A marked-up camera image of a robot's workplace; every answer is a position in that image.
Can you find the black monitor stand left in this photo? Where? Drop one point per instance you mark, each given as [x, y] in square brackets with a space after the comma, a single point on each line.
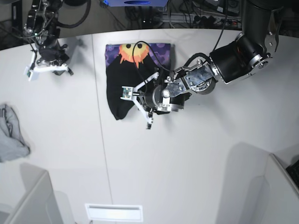
[16, 13]

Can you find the white bin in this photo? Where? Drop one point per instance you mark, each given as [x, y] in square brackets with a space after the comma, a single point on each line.
[40, 204]
[272, 198]

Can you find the black keyboard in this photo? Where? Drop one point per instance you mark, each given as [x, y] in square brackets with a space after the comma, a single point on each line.
[293, 171]

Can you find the white bin right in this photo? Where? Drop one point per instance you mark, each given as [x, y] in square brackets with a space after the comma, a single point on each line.
[272, 198]

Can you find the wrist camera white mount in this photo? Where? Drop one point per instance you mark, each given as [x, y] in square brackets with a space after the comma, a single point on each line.
[33, 74]
[133, 94]

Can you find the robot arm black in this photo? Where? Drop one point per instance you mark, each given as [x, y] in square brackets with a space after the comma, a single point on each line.
[250, 51]
[43, 28]

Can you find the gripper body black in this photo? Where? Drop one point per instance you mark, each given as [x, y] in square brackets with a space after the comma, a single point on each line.
[153, 101]
[54, 59]

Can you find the black T-shirt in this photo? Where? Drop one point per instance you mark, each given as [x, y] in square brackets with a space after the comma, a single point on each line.
[130, 64]

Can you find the blue box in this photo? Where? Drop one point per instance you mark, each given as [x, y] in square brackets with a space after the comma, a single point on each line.
[143, 3]

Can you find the grey crumpled cloth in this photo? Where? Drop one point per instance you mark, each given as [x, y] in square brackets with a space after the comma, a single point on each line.
[12, 143]

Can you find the white bin left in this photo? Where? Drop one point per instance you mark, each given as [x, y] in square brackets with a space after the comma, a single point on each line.
[40, 204]

